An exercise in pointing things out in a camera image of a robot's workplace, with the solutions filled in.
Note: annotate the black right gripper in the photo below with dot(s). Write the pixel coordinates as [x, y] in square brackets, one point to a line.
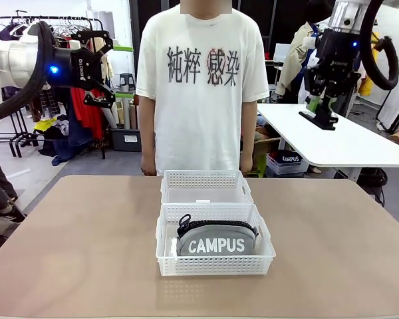
[339, 63]

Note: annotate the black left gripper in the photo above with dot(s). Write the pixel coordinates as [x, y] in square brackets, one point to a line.
[76, 69]

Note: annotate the black stapler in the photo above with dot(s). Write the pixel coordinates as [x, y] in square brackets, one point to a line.
[322, 122]

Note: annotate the white perforated plastic basket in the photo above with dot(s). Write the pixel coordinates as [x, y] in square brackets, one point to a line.
[186, 182]
[212, 266]

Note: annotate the grey campus pouch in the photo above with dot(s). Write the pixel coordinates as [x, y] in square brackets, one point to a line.
[216, 244]

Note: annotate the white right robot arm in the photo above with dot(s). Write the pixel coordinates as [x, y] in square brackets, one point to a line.
[347, 16]

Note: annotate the person's left forearm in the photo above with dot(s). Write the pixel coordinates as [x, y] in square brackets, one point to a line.
[248, 133]

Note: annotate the person's right forearm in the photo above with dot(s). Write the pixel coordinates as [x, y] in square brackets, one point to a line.
[148, 133]

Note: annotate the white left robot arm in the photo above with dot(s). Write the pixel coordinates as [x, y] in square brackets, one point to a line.
[6, 63]

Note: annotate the person's left hand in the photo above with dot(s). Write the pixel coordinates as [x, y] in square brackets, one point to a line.
[247, 163]

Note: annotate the person's right hand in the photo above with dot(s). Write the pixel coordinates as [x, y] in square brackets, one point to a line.
[149, 166]

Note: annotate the beige hanging garment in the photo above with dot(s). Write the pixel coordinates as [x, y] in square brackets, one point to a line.
[108, 69]

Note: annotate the dark plastic stool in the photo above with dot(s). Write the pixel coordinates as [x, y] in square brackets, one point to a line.
[126, 82]

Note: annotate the white paper roll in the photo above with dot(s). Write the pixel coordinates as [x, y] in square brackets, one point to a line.
[109, 116]

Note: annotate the white side table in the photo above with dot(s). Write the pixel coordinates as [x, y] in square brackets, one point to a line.
[319, 143]

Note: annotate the bystander in yellow clothes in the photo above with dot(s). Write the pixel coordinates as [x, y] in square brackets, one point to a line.
[365, 87]

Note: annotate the red hanging garment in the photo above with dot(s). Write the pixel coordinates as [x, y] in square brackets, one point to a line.
[86, 116]

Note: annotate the brown paper roll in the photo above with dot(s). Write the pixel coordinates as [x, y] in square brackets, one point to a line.
[134, 116]

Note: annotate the bystander in beige coat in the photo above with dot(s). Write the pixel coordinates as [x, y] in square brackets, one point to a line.
[292, 60]

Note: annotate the white laptop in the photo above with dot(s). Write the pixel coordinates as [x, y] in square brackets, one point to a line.
[281, 51]

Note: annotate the navy campus pouch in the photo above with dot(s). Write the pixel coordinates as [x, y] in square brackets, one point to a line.
[290, 157]

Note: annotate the checkered hanging garment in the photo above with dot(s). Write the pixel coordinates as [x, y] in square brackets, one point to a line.
[50, 103]

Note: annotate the blue hanging garment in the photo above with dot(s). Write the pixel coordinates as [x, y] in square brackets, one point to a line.
[76, 133]

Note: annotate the dark grey storage box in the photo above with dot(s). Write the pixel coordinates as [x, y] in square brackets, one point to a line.
[124, 141]

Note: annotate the white framed panel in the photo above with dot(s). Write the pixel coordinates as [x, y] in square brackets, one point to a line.
[397, 109]

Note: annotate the white basket of pouches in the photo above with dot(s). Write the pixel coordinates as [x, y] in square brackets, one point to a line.
[287, 169]

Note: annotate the yellow cloth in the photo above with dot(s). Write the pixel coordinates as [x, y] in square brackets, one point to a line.
[45, 123]

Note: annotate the green stool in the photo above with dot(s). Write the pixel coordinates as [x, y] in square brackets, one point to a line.
[261, 169]

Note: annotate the black bag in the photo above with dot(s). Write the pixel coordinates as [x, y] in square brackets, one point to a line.
[372, 177]

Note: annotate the person in white t-shirt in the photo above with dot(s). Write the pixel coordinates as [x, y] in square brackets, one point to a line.
[203, 133]

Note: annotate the dark navy hanging jacket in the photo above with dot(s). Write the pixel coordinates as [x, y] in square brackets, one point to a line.
[8, 31]

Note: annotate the black clothes rack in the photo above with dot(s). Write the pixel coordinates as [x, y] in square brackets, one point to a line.
[12, 146]

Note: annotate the black striped sneaker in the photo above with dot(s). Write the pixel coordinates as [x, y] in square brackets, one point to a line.
[11, 214]

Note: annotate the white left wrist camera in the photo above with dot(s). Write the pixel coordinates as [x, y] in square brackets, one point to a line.
[75, 44]

